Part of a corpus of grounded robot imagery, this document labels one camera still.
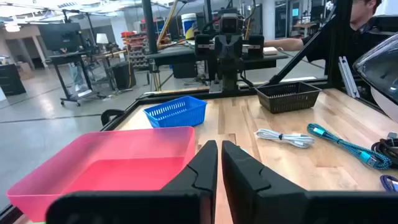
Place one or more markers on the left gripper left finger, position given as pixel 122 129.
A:
pixel 192 199

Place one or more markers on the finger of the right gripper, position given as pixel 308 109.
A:
pixel 202 46
pixel 256 46

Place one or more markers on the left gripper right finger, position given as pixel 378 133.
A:
pixel 248 193

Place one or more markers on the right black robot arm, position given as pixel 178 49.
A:
pixel 230 71

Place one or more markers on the person's forearm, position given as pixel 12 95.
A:
pixel 286 44

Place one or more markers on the translucent pink plastic bin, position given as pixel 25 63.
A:
pixel 124 155

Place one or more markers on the small white box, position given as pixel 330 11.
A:
pixel 270 50

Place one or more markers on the blue and white bucket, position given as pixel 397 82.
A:
pixel 188 25

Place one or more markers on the black workbench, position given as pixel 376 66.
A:
pixel 174 57

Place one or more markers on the yellow pole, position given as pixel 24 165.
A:
pixel 168 23

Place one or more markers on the black pole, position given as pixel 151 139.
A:
pixel 150 25

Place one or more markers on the dark slotted plastic basket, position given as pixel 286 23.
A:
pixel 289 104

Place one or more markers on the red parts shelf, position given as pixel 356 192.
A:
pixel 135 46

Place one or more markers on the blue slotted plastic basket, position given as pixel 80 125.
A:
pixel 177 116

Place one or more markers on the black box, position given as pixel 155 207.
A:
pixel 123 76

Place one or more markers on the white lampshade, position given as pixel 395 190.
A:
pixel 102 38

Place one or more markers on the person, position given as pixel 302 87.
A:
pixel 362 15

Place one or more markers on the black rolling cart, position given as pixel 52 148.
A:
pixel 62 57

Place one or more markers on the black monitor on cart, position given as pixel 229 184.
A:
pixel 60 37

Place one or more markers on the black cabinet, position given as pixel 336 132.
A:
pixel 12 79

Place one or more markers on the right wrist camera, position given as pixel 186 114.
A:
pixel 230 24

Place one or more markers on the black aluminium table frame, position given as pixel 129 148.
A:
pixel 298 59

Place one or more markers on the silver metal bracket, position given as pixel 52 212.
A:
pixel 348 77

